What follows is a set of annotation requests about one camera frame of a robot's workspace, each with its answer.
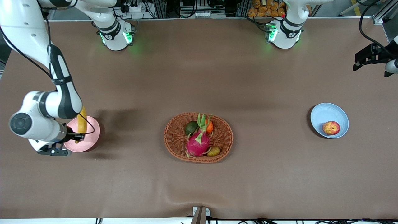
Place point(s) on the dark green avocado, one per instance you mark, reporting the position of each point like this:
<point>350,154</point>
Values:
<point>190,127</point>

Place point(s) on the light blue plastic plate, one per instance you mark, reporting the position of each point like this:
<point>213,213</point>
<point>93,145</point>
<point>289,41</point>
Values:
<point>326,113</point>

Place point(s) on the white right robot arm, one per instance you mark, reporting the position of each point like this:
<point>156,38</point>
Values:
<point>31,105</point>

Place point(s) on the white terminal strip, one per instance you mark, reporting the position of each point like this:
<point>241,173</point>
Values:
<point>208,14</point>

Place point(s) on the brown yellow kiwi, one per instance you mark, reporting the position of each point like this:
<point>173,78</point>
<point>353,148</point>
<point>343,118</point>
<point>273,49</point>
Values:
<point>214,151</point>

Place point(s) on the white power strip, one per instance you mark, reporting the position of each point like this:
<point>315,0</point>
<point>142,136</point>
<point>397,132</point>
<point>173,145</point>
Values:
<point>132,8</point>

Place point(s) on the magenta dragon fruit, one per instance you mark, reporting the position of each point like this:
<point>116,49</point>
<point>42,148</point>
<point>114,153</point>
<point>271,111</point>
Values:
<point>197,143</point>

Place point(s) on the brown wicker basket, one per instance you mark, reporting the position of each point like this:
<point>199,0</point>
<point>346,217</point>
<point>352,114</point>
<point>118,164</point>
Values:
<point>174,140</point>

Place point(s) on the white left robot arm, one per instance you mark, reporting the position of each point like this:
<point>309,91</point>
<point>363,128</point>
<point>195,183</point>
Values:
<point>286,37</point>

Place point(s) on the bag of orange items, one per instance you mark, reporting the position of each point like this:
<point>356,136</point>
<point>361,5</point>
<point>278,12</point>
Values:
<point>264,9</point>

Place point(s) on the red yellow apple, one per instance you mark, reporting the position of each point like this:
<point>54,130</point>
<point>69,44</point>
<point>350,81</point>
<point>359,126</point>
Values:
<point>331,128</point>

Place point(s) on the grey metal camera bracket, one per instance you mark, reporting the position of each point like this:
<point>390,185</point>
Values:
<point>200,214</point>

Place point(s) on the pink plastic plate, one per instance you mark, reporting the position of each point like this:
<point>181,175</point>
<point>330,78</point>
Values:
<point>90,140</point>

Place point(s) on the orange tangerine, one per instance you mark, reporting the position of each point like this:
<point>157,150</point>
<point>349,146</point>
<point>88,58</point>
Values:
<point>210,127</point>

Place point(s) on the yellow banana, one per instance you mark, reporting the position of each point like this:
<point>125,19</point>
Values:
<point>81,123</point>

